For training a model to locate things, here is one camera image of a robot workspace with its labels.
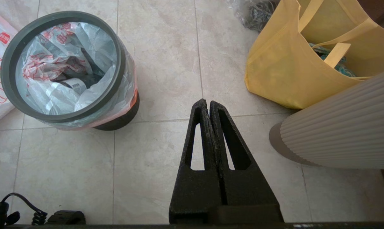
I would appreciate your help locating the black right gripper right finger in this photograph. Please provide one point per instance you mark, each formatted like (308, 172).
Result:
(246, 190)

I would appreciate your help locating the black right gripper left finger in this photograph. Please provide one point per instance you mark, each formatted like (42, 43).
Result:
(195, 190)

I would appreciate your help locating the used white red-print trash bag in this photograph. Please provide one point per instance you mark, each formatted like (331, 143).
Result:
(93, 41)

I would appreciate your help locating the black trash bin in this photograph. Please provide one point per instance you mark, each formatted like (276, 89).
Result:
(122, 117)

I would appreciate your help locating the yellow fabric tote bag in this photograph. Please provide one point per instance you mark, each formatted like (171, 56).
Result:
(281, 66)

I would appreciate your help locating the clear bag of dark parts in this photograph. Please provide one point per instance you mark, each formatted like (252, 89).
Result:
(255, 12)

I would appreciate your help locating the white ribbed cylinder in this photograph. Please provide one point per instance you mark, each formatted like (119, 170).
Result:
(344, 130)

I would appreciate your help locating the teal patterned tote contents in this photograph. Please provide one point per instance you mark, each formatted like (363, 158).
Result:
(341, 68)

